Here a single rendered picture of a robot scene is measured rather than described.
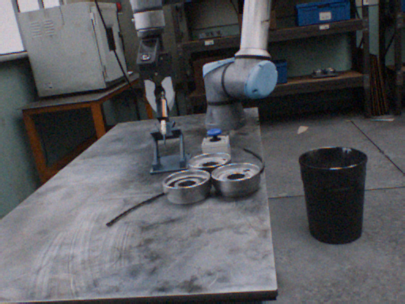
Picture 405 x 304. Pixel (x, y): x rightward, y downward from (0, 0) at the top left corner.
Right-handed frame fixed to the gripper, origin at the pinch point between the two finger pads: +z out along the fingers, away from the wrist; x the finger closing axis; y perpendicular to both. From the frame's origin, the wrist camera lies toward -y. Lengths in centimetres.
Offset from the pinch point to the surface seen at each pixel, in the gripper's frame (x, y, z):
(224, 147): -14.9, -0.8, 12.8
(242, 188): -18.6, -27.6, 14.0
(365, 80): -152, 314, 55
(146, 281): -3, -54, 16
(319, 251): -52, 76, 96
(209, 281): -12, -56, 16
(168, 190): -3.1, -27.3, 12.7
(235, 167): -17.5, -17.6, 12.7
